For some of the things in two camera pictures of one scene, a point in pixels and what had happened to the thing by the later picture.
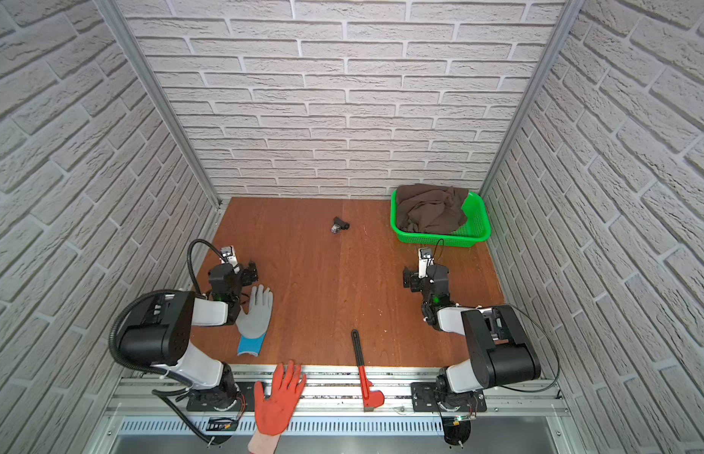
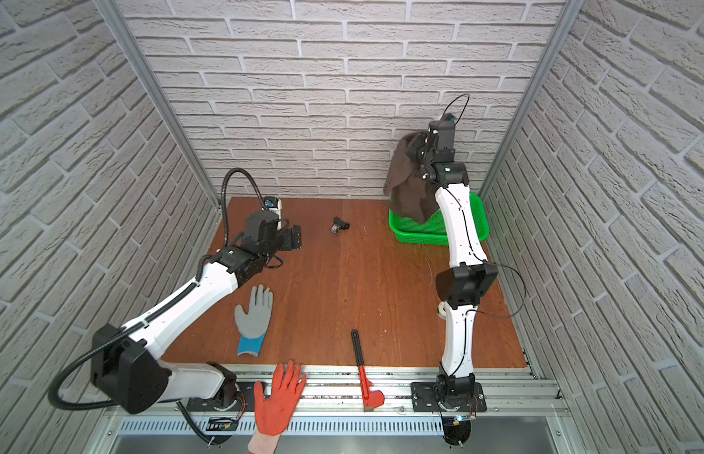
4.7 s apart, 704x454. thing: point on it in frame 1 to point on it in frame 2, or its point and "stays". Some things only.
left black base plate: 245,400 stays
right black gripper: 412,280 to 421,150
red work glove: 273,413 stays
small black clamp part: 339,225 stays
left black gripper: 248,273 to 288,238
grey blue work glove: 252,326 stays
